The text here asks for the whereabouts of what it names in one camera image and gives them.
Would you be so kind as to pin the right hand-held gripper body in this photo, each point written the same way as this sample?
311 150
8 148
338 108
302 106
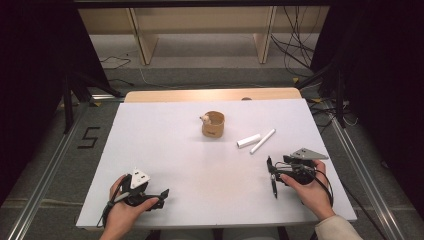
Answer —
301 166

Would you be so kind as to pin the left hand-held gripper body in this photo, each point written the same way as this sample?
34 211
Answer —
139 178

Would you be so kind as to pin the long thin white pen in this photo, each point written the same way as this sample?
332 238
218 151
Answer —
263 141

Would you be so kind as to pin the short thick white marker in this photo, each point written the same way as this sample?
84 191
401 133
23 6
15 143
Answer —
248 141

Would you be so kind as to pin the wooden pen holder with figurine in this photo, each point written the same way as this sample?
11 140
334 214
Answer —
213 130

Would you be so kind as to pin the person's right hand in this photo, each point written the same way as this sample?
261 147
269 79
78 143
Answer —
315 196

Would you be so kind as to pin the person's left hand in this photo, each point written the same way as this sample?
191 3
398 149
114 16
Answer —
120 216

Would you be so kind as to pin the yellow tape mark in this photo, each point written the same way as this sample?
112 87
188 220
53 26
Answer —
97 104
316 100

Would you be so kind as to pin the small dark round object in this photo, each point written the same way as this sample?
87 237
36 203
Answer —
246 98

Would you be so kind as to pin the black metal stand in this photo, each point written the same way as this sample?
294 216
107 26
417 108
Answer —
68 106
339 100

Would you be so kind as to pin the light wooden table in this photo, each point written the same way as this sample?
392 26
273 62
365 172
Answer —
200 95

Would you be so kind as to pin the black curtain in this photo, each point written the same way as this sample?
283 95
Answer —
33 83
386 83

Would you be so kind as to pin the beige wooden shelf unit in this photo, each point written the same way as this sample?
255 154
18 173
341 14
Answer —
200 20

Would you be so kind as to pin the aluminium floor rail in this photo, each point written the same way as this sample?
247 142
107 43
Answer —
43 186
370 186

